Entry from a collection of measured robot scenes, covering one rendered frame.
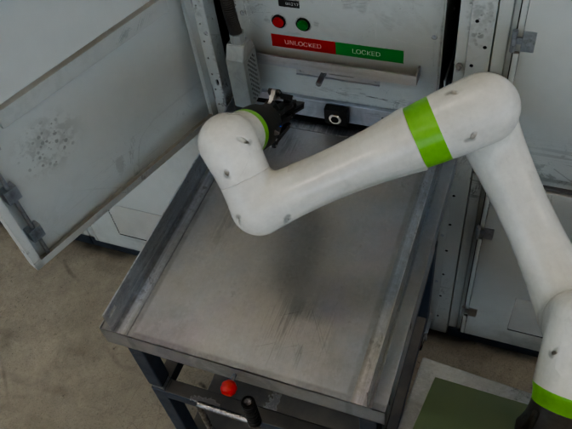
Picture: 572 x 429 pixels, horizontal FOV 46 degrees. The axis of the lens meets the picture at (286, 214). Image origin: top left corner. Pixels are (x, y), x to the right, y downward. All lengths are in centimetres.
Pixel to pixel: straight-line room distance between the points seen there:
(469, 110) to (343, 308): 51
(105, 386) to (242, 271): 105
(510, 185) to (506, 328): 98
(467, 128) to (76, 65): 80
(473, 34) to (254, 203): 58
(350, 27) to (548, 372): 84
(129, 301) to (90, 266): 123
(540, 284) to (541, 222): 11
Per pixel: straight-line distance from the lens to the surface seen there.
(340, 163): 116
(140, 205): 233
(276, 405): 206
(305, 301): 142
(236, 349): 138
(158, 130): 174
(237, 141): 118
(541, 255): 130
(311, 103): 172
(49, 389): 249
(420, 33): 152
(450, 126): 113
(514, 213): 130
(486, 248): 190
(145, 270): 152
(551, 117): 154
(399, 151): 114
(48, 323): 263
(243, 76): 161
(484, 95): 113
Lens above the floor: 204
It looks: 50 degrees down
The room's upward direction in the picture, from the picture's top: 9 degrees counter-clockwise
